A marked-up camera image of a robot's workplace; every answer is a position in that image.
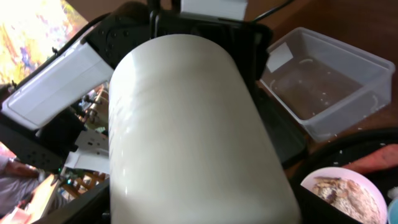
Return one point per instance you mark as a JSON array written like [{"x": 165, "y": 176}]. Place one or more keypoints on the pink bowl with scraps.
[{"x": 349, "y": 192}]

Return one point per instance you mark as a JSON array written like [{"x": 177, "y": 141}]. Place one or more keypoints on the clear plastic bin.
[{"x": 326, "y": 85}]

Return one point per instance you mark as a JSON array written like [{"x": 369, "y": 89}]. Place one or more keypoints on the light blue cup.
[{"x": 392, "y": 215}]

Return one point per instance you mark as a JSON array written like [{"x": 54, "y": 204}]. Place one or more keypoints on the black rectangular tray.
[{"x": 289, "y": 143}]

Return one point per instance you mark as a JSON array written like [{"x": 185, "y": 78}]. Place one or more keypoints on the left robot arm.
[{"x": 59, "y": 115}]

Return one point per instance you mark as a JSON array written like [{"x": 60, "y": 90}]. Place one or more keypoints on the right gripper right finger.
[{"x": 314, "y": 210}]

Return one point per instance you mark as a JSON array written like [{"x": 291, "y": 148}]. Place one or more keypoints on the white cup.
[{"x": 186, "y": 143}]

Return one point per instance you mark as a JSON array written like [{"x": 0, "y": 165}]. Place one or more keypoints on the round black serving tray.
[{"x": 345, "y": 150}]

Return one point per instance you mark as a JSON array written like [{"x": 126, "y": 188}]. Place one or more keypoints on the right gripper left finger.
[{"x": 91, "y": 207}]

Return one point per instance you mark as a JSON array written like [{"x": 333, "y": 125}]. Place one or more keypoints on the orange carrot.
[{"x": 381, "y": 159}]

